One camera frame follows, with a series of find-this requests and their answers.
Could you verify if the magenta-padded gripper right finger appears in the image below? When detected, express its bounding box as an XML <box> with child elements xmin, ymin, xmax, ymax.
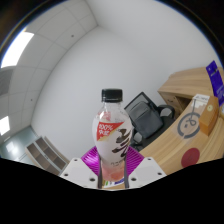
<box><xmin>122</xmin><ymin>145</ymin><xmax>167</xmax><ymax>190</ymax></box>

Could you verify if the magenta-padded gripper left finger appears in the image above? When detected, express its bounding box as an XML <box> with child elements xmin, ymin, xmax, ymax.
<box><xmin>59</xmin><ymin>145</ymin><xmax>102</xmax><ymax>190</ymax></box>

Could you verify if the clear bottle with black cap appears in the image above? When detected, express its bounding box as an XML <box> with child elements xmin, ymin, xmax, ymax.
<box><xmin>91</xmin><ymin>88</ymin><xmax>134</xmax><ymax>183</ymax></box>

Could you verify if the white green purple leaflet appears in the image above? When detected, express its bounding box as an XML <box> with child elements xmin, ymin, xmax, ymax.
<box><xmin>101</xmin><ymin>179</ymin><xmax>126</xmax><ymax>188</ymax></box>

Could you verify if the wooden cabinet with glass doors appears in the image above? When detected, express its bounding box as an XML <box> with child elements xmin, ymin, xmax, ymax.
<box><xmin>24</xmin><ymin>135</ymin><xmax>70</xmax><ymax>176</ymax></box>

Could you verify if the flat round red coaster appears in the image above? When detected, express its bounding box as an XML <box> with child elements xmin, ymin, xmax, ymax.
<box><xmin>180</xmin><ymin>147</ymin><xmax>201</xmax><ymax>168</ymax></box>

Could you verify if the black mesh office chair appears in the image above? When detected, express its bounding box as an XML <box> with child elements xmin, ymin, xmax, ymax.
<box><xmin>123</xmin><ymin>91</ymin><xmax>177</xmax><ymax>153</ymax></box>

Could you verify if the light wooden box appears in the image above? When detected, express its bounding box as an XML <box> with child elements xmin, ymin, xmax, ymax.
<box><xmin>198</xmin><ymin>95</ymin><xmax>220</xmax><ymax>137</ymax></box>

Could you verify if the white ceiling light panel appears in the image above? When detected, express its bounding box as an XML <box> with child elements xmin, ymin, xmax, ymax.
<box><xmin>0</xmin><ymin>30</ymin><xmax>36</xmax><ymax>69</ymax></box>
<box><xmin>0</xmin><ymin>115</ymin><xmax>11</xmax><ymax>137</ymax></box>

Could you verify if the small white card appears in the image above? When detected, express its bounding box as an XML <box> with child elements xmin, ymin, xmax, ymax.
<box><xmin>192</xmin><ymin>93</ymin><xmax>211</xmax><ymax>104</ymax></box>

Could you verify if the wooden side desk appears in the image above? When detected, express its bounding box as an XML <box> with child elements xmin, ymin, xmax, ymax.
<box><xmin>157</xmin><ymin>66</ymin><xmax>224</xmax><ymax>116</ymax></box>

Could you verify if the purple stand-up pouch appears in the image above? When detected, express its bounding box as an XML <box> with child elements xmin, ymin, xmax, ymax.
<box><xmin>205</xmin><ymin>59</ymin><xmax>224</xmax><ymax>107</ymax></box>

